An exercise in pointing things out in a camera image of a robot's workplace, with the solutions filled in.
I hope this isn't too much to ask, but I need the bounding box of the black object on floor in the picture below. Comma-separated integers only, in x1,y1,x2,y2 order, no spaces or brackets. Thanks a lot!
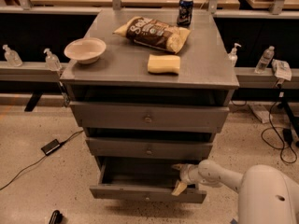
49,210,63,224

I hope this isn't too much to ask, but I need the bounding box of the grey drawer cabinet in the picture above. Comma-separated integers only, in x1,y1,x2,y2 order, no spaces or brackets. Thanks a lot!
59,8,240,173

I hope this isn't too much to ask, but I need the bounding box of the black power adapter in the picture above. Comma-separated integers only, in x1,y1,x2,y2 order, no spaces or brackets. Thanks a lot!
41,139,60,156

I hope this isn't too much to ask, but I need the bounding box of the grey drawer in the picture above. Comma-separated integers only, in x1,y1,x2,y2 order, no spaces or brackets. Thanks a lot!
70,102,229,133
90,157,206,203
86,137,212,161

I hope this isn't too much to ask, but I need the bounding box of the sanitizer bottle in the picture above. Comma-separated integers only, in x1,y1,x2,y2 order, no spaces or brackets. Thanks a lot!
228,43,241,67
44,48,62,71
3,45,22,67

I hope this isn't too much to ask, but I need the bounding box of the white packet on shelf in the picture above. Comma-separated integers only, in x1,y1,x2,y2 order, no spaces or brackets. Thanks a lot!
272,59,292,81

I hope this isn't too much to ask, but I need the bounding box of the black cable right floor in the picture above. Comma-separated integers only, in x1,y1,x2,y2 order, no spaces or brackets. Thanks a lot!
261,87,298,165

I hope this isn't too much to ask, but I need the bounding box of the blue soda can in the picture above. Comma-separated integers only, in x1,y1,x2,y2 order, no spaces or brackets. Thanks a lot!
177,0,193,26

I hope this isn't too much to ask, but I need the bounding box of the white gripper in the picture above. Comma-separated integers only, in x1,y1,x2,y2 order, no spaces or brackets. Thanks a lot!
171,163,201,196

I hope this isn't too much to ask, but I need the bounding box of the grey middle drawer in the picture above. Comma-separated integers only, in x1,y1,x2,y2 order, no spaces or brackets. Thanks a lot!
86,137,212,161

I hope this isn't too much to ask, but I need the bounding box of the yellow sponge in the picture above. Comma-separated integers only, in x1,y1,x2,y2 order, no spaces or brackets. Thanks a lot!
148,54,180,75

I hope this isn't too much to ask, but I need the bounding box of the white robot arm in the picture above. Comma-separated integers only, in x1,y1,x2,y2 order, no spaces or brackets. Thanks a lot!
172,160,299,224

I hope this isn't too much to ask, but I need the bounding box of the white bowl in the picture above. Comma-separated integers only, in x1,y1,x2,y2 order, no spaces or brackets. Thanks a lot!
64,37,107,64

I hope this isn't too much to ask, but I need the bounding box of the black cable on floor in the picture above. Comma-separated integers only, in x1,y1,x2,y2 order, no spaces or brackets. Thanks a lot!
0,130,84,192

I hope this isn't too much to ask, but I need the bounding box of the grey bottom drawer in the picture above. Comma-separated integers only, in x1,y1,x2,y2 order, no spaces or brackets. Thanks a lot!
90,157,206,203

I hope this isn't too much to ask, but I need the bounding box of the clear water bottle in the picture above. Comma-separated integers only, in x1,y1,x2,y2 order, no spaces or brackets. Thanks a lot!
255,46,275,74

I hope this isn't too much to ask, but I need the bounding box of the brown chip bag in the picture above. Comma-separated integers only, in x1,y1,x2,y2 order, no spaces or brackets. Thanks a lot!
114,16,191,54

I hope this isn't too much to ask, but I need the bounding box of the far left sanitizer bottle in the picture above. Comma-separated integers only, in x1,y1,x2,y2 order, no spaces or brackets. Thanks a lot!
3,45,22,67

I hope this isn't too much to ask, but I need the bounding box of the right sanitizer bottle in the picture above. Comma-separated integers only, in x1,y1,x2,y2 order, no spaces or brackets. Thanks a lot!
228,43,241,67

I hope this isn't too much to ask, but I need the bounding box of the grey top drawer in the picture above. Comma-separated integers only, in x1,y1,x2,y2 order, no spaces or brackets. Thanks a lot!
70,102,229,133

